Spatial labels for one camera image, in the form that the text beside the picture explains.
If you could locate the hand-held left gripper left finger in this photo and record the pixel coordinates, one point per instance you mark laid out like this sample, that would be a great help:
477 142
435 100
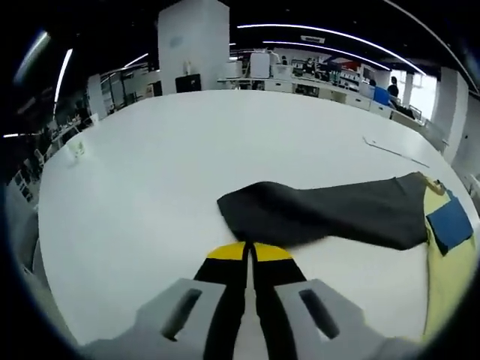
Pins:
213 300

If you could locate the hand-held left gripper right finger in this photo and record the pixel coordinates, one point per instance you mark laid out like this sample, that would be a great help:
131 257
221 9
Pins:
288 300

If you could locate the yellow-green garment with dark sleeves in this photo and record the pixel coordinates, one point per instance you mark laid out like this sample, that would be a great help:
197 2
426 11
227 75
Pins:
337 213

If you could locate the long white counter with drawers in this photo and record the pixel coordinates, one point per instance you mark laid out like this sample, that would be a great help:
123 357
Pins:
337 92

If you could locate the black box by pillar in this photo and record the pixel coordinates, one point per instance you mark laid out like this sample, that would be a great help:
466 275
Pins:
188 83

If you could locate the white upright board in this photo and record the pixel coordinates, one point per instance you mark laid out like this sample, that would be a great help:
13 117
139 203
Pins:
260 65

